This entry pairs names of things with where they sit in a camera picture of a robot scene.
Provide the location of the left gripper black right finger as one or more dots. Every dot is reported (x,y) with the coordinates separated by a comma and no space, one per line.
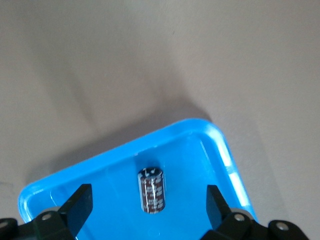
(217,212)

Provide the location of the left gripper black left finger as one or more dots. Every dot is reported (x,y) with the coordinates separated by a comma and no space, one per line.
(80,207)

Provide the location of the brown capacitor with white print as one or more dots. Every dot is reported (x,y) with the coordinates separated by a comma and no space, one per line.
(152,192)

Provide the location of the blue plastic tray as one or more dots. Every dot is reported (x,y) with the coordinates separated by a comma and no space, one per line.
(120,180)

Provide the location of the brown table cover mat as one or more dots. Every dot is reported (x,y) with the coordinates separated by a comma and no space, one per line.
(100,62)

